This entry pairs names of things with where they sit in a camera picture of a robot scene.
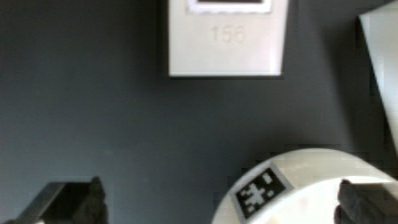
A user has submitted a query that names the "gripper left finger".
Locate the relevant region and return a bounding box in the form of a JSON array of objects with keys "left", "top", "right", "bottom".
[{"left": 10, "top": 177, "right": 108, "bottom": 224}]

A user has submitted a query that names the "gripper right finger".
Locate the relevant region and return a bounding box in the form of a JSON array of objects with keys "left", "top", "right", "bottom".
[{"left": 334, "top": 180, "right": 398, "bottom": 224}]

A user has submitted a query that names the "white stool leg with tag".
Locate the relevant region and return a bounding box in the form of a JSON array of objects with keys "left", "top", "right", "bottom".
[{"left": 167, "top": 0, "right": 289, "bottom": 77}]

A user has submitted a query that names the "white L-shaped obstacle frame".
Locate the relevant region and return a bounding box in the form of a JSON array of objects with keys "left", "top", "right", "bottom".
[{"left": 358, "top": 8, "right": 398, "bottom": 150}]

